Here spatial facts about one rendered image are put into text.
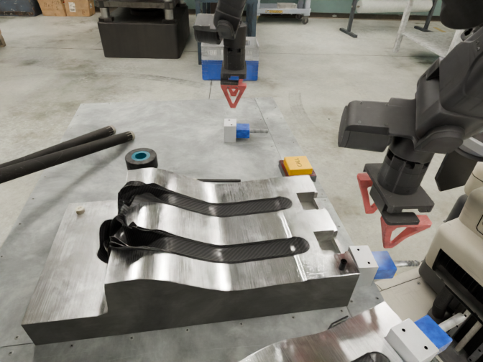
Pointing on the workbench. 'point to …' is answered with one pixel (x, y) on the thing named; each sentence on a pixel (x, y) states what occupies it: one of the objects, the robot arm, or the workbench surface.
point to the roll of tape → (141, 159)
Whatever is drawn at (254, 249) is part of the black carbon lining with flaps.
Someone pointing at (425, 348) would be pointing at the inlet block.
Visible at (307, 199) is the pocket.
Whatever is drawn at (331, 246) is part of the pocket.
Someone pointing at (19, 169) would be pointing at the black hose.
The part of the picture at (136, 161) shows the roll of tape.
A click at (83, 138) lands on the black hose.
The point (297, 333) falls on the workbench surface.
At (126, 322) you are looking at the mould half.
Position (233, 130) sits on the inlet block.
